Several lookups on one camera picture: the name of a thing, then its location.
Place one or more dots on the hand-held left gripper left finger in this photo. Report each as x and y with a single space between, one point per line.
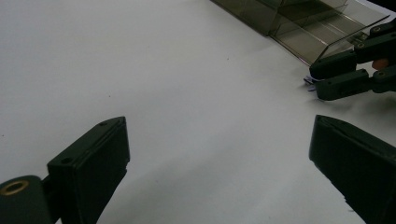
90 168

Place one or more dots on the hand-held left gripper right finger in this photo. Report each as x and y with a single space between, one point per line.
358 165

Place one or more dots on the small purple star ornament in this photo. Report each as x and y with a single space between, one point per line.
311 82

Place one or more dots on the smoky clear drawer box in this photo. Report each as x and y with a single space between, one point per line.
311 25

